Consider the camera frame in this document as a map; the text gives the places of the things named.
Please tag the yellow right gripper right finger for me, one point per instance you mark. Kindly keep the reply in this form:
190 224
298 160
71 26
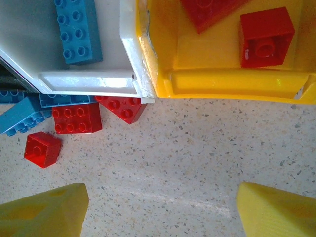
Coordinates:
279 214

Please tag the yellow plastic storage bin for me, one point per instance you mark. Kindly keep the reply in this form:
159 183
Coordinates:
234 82

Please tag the red long lego brick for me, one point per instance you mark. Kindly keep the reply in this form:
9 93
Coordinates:
209 14

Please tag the white plastic storage bin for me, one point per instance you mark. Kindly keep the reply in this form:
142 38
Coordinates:
93 81

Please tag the red square lego brick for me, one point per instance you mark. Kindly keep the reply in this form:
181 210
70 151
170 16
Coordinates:
123 109
266 37
42 150

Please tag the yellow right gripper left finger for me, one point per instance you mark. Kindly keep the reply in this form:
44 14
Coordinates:
42 214

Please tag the red six-stud lego brick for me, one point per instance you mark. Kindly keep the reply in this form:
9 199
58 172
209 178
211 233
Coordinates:
76 118

